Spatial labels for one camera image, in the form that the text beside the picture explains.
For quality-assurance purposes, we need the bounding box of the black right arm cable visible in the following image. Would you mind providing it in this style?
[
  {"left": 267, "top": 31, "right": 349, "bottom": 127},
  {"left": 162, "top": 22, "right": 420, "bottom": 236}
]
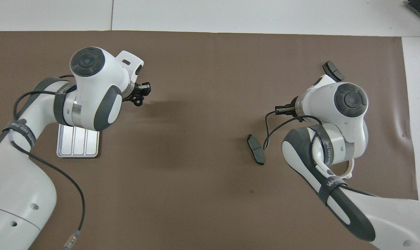
[{"left": 263, "top": 110, "right": 323, "bottom": 150}]

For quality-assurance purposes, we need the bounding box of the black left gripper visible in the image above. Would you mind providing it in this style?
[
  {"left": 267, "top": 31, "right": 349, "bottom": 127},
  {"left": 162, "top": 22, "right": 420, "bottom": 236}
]
[{"left": 121, "top": 82, "right": 152, "bottom": 103}]

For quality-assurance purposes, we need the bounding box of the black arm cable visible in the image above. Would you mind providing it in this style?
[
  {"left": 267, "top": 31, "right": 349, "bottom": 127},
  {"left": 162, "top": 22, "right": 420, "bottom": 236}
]
[
  {"left": 13, "top": 75, "right": 86, "bottom": 250},
  {"left": 263, "top": 110, "right": 323, "bottom": 150}
]

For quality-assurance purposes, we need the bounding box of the white curved plastic bracket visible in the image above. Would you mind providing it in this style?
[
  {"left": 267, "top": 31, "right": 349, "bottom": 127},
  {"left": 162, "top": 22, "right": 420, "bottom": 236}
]
[{"left": 338, "top": 158, "right": 355, "bottom": 180}]

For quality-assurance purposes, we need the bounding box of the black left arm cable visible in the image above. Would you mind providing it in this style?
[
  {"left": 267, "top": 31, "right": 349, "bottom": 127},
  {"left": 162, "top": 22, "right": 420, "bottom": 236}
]
[{"left": 13, "top": 75, "right": 86, "bottom": 250}]

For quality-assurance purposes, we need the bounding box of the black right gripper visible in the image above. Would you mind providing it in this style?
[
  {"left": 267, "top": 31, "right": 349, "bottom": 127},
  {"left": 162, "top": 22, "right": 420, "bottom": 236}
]
[{"left": 275, "top": 97, "right": 300, "bottom": 116}]

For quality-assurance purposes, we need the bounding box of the brown table mat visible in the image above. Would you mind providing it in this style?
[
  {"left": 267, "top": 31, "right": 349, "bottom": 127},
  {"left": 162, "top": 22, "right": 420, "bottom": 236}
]
[{"left": 0, "top": 31, "right": 420, "bottom": 250}]

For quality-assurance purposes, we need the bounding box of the silver metal tray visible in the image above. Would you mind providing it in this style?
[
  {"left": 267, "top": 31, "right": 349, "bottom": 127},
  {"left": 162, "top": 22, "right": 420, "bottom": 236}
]
[{"left": 56, "top": 123, "right": 100, "bottom": 158}]

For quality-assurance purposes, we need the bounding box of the dark grey brake pad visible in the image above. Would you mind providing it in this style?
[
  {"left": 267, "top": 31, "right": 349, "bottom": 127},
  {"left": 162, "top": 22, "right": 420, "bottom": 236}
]
[
  {"left": 322, "top": 61, "right": 345, "bottom": 82},
  {"left": 247, "top": 134, "right": 265, "bottom": 166}
]

